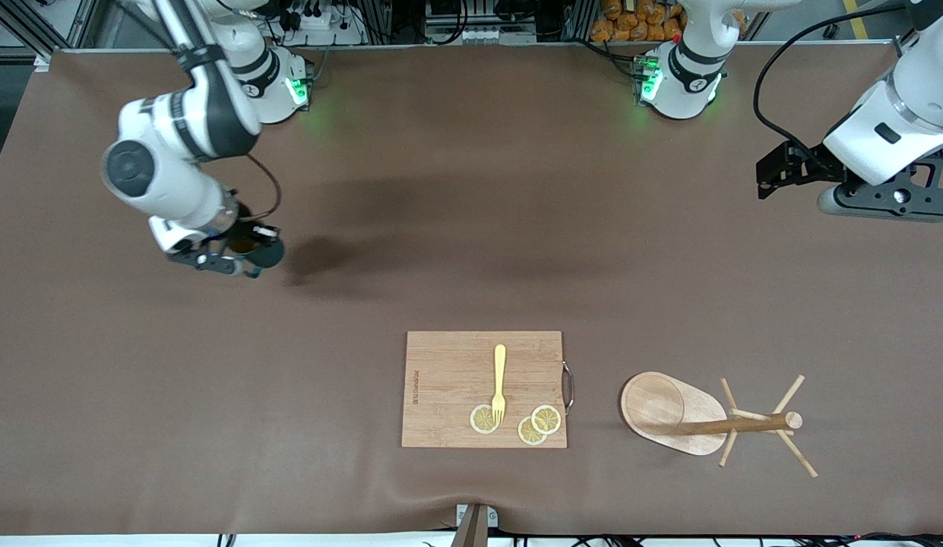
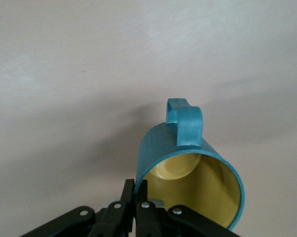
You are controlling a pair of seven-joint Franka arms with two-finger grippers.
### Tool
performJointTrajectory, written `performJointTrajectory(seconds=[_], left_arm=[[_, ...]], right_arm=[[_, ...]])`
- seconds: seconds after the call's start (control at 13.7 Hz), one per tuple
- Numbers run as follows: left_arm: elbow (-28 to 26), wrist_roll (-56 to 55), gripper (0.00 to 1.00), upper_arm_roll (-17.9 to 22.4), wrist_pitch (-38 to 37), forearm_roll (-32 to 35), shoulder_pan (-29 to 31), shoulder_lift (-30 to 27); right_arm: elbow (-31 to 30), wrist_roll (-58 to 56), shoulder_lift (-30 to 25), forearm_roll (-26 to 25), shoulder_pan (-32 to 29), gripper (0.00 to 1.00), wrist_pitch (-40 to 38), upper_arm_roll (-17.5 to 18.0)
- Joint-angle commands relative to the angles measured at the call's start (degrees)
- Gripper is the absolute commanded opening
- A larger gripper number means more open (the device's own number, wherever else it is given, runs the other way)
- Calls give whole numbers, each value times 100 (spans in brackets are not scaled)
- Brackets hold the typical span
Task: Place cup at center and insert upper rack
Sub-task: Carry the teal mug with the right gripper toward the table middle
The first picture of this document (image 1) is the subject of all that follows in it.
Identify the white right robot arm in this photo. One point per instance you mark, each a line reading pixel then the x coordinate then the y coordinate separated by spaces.
pixel 175 129

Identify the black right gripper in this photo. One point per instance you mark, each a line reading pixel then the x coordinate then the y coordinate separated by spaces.
pixel 245 238

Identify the wooden cup rack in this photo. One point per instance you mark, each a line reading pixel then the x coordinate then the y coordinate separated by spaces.
pixel 653 403

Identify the brown table mat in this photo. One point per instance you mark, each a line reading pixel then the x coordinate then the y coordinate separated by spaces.
pixel 441 228

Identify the orange netted bag pile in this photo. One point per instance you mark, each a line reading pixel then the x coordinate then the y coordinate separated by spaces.
pixel 638 23

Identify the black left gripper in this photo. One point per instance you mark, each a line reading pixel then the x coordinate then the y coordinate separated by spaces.
pixel 814 165

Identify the bamboo cutting board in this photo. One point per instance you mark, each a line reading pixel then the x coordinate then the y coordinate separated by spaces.
pixel 448 380

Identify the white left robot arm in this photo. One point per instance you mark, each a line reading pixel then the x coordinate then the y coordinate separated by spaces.
pixel 688 76

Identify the white power strip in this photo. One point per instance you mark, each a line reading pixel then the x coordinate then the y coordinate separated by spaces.
pixel 319 23

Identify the grey electronics box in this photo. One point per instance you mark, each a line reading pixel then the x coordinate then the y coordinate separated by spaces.
pixel 479 34

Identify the dark teal cup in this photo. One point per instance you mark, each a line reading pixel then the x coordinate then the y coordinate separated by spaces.
pixel 270 254

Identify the metal table edge bracket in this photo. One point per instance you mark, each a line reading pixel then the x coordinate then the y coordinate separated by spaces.
pixel 475 528

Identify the lemon slice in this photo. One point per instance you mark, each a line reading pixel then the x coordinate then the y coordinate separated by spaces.
pixel 479 419
pixel 527 434
pixel 548 419

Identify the yellow plastic fork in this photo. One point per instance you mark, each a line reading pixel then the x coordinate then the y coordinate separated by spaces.
pixel 500 365

